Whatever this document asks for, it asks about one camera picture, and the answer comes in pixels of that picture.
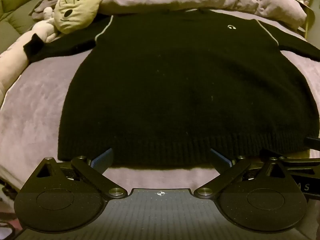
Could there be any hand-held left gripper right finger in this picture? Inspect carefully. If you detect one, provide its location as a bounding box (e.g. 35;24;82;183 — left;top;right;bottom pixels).
194;148;288;198

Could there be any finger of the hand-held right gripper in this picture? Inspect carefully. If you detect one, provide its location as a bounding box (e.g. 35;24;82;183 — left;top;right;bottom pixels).
259;149;285;159
305;136;320;151

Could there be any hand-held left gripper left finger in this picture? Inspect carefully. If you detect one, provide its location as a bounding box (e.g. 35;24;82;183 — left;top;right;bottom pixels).
37;148;127;199

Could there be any black knit sweater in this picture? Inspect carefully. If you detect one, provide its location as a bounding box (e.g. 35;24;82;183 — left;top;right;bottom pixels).
23;8;320;167

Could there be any purple bed sheet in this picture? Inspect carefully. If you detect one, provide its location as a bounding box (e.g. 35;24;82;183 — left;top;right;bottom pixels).
0;7;320;205

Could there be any wooden nightstand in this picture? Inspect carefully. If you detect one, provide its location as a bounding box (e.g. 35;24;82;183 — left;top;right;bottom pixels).
287;0;316;41

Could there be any cream cat face pillow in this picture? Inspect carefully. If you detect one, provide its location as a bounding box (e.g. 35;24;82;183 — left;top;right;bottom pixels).
51;0;102;34

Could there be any grey crumpled cloth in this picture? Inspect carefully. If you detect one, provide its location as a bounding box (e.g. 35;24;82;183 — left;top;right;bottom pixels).
29;0;60;22

